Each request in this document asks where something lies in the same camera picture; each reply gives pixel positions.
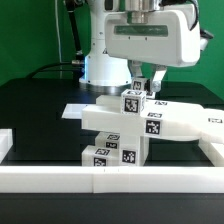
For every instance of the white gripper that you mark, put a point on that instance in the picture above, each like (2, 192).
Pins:
(166, 39)

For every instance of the white chair back part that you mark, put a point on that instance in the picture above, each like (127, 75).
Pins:
(160, 119)

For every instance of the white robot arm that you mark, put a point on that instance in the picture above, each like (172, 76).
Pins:
(106, 71)

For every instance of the white paper tag sheet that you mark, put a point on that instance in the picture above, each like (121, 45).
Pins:
(78, 111)

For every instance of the white front fence wall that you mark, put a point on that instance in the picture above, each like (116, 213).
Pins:
(52, 179)

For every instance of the white left fence wall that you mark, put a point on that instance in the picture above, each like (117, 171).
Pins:
(6, 142)

